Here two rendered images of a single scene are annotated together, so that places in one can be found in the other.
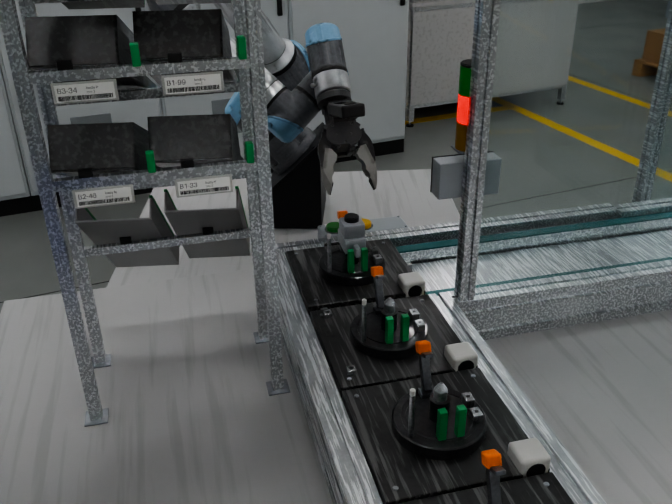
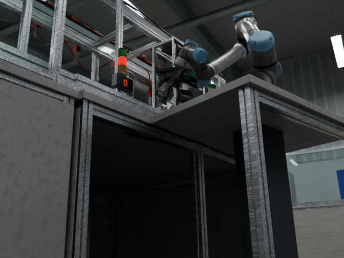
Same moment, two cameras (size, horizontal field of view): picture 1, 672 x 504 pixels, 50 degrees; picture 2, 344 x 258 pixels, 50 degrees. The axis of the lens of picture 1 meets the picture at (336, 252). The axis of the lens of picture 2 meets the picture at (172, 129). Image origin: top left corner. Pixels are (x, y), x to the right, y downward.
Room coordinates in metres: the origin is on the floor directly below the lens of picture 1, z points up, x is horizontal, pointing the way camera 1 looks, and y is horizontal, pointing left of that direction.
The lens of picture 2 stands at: (2.82, -1.21, 0.32)
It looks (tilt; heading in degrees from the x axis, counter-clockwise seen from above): 19 degrees up; 140
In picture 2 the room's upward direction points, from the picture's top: 1 degrees counter-clockwise
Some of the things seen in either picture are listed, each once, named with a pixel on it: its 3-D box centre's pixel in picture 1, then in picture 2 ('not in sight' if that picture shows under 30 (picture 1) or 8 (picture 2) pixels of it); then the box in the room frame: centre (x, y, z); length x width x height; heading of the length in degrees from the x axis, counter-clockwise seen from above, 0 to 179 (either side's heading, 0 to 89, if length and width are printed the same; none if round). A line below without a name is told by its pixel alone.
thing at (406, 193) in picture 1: (299, 223); (248, 131); (1.80, 0.10, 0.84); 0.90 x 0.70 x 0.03; 92
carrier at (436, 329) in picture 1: (389, 316); not in sight; (1.06, -0.09, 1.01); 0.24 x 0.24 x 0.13; 13
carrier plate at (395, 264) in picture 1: (352, 273); not in sight; (1.31, -0.03, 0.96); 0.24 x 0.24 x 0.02; 13
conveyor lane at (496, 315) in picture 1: (486, 280); not in sight; (1.36, -0.33, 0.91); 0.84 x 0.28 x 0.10; 103
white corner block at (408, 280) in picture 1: (411, 286); not in sight; (1.24, -0.15, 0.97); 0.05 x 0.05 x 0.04; 13
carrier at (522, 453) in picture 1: (440, 404); not in sight; (0.83, -0.15, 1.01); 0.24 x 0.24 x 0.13; 13
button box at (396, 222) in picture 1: (363, 236); not in sight; (1.54, -0.07, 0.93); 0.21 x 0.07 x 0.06; 103
